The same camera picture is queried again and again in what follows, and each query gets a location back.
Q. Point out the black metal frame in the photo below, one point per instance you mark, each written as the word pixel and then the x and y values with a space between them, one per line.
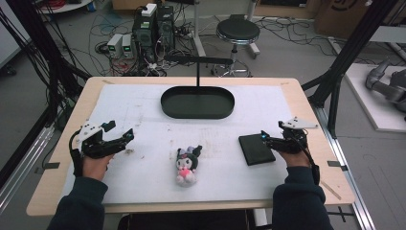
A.
pixel 351 48

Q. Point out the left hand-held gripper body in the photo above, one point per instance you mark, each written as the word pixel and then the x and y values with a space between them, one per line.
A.
pixel 95 147

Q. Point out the black computer tower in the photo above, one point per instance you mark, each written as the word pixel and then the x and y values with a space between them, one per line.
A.
pixel 166 27
pixel 145 35

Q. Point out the grey power supply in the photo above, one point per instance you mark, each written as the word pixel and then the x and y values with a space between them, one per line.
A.
pixel 127 46
pixel 114 46

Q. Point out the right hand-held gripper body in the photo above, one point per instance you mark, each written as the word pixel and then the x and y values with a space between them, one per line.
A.
pixel 290 140

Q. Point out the black oval tray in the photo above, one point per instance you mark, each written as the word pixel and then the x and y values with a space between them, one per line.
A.
pixel 198 107

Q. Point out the black notebook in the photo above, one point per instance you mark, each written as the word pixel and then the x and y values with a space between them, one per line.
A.
pixel 255 150

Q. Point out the white desk leg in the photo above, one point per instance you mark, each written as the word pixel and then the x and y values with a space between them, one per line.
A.
pixel 198 32

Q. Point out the aluminium rail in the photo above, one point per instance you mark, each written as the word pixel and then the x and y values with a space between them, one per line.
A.
pixel 22 167
pixel 360 207

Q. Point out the black and white plush toy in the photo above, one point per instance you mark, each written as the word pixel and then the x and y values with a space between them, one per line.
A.
pixel 186 164

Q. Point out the person's right hand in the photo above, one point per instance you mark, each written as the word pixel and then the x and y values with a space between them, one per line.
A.
pixel 297 159

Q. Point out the white table mat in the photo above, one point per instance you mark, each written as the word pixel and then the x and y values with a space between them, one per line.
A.
pixel 143 179

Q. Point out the person's left hand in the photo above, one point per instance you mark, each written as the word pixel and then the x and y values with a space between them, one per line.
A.
pixel 95 167

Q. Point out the black T-shaped stand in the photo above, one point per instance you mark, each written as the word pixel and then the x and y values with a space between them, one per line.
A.
pixel 198 59

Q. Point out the white floor board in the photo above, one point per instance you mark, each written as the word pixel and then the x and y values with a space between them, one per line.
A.
pixel 373 108

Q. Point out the white round table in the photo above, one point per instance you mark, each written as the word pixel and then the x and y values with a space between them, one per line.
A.
pixel 68 7

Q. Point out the black tape strip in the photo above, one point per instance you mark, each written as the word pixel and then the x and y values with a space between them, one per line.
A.
pixel 335 164
pixel 51 165

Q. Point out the black round stool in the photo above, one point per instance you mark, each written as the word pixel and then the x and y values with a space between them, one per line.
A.
pixel 237 30

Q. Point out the cardboard box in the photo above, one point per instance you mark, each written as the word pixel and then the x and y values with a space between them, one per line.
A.
pixel 344 16

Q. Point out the white box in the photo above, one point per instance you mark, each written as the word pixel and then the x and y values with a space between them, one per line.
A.
pixel 149 9

